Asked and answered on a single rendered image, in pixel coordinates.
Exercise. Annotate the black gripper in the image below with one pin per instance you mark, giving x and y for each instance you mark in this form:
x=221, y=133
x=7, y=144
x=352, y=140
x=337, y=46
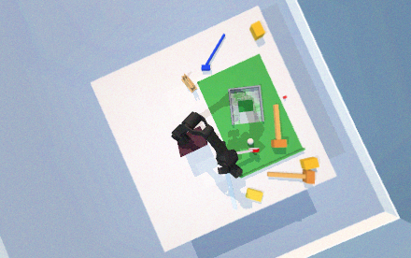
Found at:
x=222, y=170

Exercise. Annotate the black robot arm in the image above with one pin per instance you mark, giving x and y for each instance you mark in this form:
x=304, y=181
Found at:
x=226, y=158

